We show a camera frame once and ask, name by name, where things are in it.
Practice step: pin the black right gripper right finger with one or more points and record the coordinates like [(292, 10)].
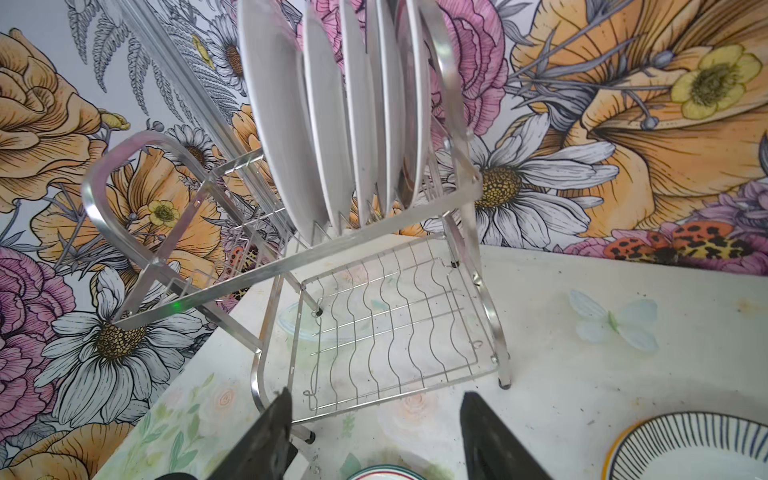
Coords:
[(491, 450)]

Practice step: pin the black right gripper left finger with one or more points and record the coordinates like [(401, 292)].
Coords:
[(265, 451)]

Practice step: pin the red floral pattern plate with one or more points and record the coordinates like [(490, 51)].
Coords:
[(386, 472)]

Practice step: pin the black striped rim plate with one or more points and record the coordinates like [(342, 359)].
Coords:
[(690, 445)]

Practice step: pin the white rear plate stack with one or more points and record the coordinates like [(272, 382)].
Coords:
[(355, 153)]

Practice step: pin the silver wire dish rack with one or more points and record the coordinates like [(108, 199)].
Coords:
[(370, 314)]

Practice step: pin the right aluminium corner post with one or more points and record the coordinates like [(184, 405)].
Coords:
[(148, 28)]

